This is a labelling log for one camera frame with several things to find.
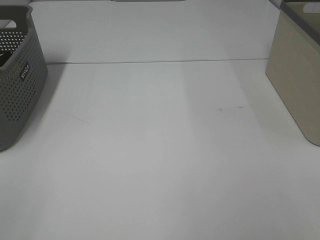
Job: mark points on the grey perforated plastic basket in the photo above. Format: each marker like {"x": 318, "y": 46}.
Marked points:
{"x": 23, "y": 72}

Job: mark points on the beige basket with grey rim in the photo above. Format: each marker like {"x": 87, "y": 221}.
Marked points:
{"x": 293, "y": 67}

